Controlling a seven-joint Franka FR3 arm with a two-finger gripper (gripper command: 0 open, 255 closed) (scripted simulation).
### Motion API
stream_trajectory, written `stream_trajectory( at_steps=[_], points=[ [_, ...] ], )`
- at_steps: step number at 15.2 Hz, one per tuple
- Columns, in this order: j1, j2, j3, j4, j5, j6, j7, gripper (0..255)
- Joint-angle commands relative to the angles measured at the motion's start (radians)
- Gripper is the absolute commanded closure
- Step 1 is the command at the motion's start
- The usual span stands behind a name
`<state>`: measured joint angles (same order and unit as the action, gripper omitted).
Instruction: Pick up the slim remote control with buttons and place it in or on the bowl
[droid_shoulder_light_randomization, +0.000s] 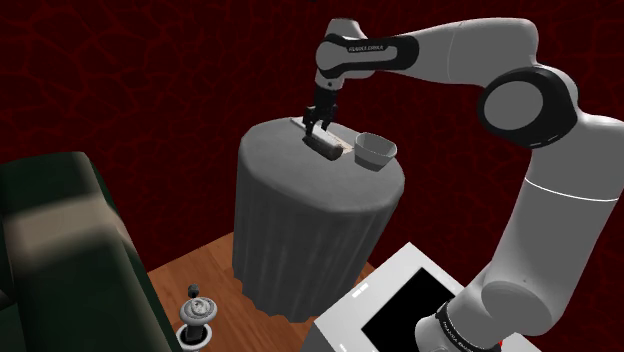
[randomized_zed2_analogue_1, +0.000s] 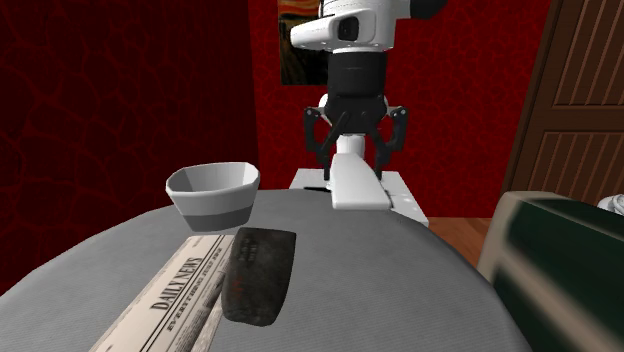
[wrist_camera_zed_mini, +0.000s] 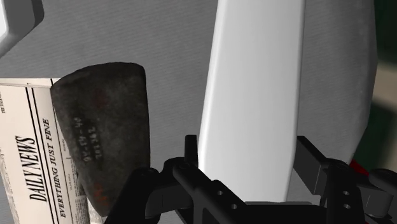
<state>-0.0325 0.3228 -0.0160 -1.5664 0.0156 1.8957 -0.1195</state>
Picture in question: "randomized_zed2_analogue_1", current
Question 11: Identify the white bowl with grey base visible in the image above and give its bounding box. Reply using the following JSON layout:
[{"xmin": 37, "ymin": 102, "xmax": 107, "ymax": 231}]
[{"xmin": 165, "ymin": 161, "xmax": 262, "ymax": 233}]

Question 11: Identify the folded newspaper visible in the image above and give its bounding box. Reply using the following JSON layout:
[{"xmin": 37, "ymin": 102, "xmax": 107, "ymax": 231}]
[{"xmin": 89, "ymin": 234, "xmax": 236, "ymax": 352}]

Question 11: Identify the black remote control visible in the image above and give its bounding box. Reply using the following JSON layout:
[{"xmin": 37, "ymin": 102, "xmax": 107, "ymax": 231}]
[{"xmin": 220, "ymin": 225, "xmax": 298, "ymax": 328}]

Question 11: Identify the brown wooden door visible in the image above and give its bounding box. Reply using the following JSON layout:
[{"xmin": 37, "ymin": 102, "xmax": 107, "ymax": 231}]
[{"xmin": 501, "ymin": 0, "xmax": 624, "ymax": 206}]

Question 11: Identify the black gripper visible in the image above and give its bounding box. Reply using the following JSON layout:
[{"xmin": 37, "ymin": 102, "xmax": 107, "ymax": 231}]
[{"xmin": 303, "ymin": 50, "xmax": 410, "ymax": 182}]

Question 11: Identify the pale grey robot stand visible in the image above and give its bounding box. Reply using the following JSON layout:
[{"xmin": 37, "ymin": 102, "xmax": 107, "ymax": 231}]
[{"xmin": 288, "ymin": 167, "xmax": 431, "ymax": 228}]

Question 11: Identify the orange and dark wall picture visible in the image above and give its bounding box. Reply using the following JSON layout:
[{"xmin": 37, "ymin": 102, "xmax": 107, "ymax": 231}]
[{"xmin": 277, "ymin": 0, "xmax": 329, "ymax": 87}]

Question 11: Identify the small white object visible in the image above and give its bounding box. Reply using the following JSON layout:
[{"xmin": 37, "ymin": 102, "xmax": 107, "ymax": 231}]
[{"xmin": 596, "ymin": 193, "xmax": 624, "ymax": 217}]

